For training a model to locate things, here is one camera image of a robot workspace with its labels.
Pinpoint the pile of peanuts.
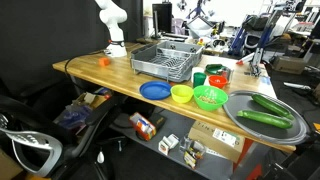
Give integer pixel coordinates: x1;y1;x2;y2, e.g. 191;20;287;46
198;94;222;104

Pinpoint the green plastic bowl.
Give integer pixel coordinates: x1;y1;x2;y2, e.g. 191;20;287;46
193;85;229;112

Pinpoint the yellow plastic bowl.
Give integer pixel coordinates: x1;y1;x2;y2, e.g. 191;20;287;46
170;84;195;104

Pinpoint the red plastic bowl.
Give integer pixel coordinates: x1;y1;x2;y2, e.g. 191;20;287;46
208;74;229;89

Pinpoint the blue plastic plate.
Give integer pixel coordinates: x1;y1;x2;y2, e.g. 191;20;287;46
139;80;173;101

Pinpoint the grey dish rack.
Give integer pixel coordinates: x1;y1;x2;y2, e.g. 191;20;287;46
129;46;198;83

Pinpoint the green plastic cup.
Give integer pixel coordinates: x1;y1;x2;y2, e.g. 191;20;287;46
192;71;208;89

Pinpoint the orange snack box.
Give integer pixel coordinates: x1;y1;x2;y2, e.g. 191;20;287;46
129;111;157;142

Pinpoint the small white box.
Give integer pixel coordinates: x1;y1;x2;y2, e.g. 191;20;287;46
157;133;181;156

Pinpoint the black keyboard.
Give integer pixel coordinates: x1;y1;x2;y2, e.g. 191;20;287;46
162;32;190;40

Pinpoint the green plastic plate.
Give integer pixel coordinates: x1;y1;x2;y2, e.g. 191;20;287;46
204;63;226;76

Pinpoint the cardboard box white label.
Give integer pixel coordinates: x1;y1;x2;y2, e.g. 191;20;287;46
187;120;247;164

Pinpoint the orange block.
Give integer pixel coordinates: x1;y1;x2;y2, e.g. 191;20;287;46
98;56;111;67

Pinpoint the clear plastic container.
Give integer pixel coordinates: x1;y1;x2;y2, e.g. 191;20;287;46
179;135;207;170

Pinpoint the open cardboard box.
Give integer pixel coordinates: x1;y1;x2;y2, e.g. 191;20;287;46
71;87;114;111

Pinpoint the black computer monitor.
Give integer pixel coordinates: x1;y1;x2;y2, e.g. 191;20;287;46
151;2;174;34

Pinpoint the blue plastic bag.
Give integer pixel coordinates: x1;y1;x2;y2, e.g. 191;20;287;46
53;103;93;131

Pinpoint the aluminium extrusion stand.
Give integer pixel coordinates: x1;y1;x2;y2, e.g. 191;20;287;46
235;31;272;78

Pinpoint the grey round metal tray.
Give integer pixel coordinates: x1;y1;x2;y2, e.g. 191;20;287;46
222;90;308;146

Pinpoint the blue paper label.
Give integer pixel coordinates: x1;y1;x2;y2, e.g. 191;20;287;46
259;76;272;86

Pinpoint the large green cucumber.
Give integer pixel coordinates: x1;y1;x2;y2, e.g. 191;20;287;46
236;109;294;130
251;93;296;121

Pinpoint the brown cardboard box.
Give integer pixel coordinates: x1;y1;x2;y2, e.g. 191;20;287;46
272;54;307;75

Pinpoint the black office chair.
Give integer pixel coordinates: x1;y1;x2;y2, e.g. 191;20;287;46
0;93;129;179

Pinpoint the black table cable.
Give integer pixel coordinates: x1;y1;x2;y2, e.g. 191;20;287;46
63;49;108;96

